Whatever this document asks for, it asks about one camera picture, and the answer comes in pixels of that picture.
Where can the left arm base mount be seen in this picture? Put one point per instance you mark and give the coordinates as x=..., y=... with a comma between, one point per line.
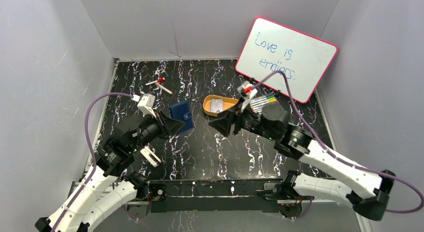
x=144, y=194

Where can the blue leather card holder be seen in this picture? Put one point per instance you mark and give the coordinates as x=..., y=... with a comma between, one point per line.
x=181, y=111

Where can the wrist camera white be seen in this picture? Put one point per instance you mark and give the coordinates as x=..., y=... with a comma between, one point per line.
x=145, y=104
x=247, y=91

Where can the pack of coloured markers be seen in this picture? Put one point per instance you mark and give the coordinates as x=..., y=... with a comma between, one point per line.
x=258, y=103

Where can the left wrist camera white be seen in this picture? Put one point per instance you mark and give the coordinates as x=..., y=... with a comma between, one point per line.
x=145, y=104

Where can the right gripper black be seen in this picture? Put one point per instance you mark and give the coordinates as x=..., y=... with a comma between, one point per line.
x=226, y=118

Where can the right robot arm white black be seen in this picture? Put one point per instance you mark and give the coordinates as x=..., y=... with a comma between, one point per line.
x=366, y=192

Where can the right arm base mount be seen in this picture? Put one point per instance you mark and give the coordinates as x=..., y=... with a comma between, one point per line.
x=290, y=204

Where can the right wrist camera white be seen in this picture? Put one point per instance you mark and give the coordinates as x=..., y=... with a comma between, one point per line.
x=247, y=91

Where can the red capped marker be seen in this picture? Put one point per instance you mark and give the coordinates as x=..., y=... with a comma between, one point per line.
x=155, y=81

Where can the silver credit card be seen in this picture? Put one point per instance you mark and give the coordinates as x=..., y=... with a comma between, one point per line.
x=216, y=105

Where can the aluminium frame rail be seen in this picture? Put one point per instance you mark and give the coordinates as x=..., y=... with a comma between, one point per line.
x=211, y=196

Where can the pink framed whiteboard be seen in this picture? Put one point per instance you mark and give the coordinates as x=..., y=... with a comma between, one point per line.
x=303, y=58

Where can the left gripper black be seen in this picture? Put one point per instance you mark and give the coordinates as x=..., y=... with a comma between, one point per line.
x=164, y=123

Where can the white marker red tip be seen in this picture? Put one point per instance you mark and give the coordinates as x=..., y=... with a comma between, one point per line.
x=164, y=88

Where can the orange oval tray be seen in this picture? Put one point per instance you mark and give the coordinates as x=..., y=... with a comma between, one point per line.
x=228, y=103

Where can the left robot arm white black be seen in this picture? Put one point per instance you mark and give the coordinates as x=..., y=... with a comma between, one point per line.
x=96, y=177

